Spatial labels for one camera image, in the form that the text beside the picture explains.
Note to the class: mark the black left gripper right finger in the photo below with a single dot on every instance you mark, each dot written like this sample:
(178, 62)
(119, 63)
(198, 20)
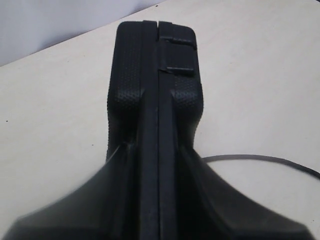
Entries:
(197, 204)

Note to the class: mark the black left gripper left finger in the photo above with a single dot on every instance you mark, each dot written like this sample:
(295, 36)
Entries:
(87, 200)

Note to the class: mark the black plastic carrying case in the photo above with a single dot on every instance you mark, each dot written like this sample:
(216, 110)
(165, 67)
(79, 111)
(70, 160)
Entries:
(154, 97)

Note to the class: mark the white backdrop curtain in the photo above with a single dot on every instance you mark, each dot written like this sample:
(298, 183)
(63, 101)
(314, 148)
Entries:
(27, 26)

